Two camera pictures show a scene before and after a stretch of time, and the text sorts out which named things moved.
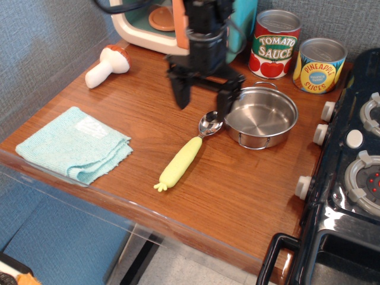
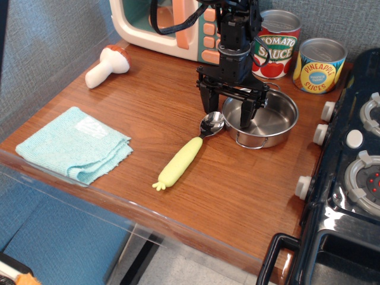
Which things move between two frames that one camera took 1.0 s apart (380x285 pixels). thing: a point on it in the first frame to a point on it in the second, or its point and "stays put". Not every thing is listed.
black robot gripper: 206,64 to 234,77
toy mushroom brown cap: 113,59 stays put
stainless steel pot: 262,117 stays put
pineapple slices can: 319,65 stays put
